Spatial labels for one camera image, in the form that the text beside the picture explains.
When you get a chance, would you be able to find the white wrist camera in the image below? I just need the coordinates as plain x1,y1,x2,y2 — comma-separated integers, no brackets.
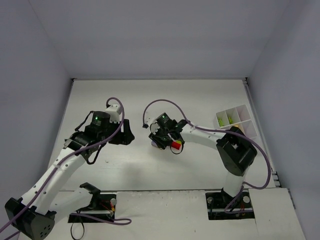
142,117,160,135
104,104,122,124

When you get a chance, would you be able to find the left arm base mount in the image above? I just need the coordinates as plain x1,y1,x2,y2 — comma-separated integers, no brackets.
67,182,118,238

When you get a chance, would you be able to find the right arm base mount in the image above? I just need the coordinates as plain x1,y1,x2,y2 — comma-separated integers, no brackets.
205,190,255,221

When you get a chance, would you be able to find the light green lego brick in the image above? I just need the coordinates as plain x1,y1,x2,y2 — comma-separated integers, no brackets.
217,117,224,127

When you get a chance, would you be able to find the red long lego brick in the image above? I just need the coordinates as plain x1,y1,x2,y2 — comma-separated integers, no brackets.
171,141,181,150

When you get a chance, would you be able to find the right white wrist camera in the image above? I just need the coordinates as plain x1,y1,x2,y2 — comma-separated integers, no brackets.
142,117,160,135

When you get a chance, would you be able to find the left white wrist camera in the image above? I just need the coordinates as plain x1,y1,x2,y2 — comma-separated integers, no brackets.
104,104,122,124

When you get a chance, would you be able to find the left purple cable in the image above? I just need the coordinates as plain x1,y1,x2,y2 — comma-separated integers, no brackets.
0,96,132,240

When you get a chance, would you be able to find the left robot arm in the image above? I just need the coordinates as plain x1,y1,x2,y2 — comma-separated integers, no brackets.
5,106,135,240

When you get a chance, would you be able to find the white divided container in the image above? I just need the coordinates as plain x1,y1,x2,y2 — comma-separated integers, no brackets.
213,104,258,139

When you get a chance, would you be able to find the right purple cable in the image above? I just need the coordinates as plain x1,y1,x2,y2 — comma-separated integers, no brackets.
142,99,272,215

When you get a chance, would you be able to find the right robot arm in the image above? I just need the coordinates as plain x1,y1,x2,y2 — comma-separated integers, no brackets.
146,113,257,199

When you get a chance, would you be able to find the purple cable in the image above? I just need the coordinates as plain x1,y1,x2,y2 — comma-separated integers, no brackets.
0,96,132,240
142,99,272,215

